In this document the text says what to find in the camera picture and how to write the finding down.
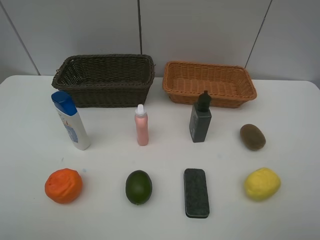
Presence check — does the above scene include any pink bottle white cap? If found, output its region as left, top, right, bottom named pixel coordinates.
left=134, top=104, right=149, bottom=146

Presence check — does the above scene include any dark grey pump bottle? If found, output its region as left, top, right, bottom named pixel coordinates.
left=189, top=90, right=212, bottom=143

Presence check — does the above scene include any green avocado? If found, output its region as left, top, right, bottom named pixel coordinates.
left=125, top=170, right=153, bottom=205

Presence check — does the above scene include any grey felt board eraser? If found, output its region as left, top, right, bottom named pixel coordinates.
left=183, top=168, right=210, bottom=219

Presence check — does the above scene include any brown kiwi fruit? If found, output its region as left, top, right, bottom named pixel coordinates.
left=239, top=124, right=266, bottom=151

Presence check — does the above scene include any white bottle blue cap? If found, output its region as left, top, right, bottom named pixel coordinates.
left=51, top=91, right=91, bottom=151

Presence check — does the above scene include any orange fruit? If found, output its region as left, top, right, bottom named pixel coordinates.
left=44, top=168, right=83, bottom=204

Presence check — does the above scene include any yellow lemon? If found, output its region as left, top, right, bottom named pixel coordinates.
left=243, top=167, right=282, bottom=202

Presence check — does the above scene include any dark brown wicker basket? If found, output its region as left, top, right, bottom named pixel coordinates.
left=51, top=54, right=155, bottom=108

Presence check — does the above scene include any orange wicker basket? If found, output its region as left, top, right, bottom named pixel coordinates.
left=162, top=61, right=257, bottom=108

